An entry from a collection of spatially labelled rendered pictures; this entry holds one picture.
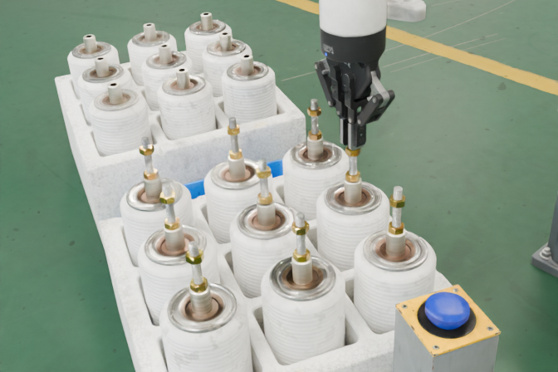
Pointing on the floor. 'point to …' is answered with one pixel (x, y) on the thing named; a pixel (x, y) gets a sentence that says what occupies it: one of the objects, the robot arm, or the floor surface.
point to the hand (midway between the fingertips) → (352, 131)
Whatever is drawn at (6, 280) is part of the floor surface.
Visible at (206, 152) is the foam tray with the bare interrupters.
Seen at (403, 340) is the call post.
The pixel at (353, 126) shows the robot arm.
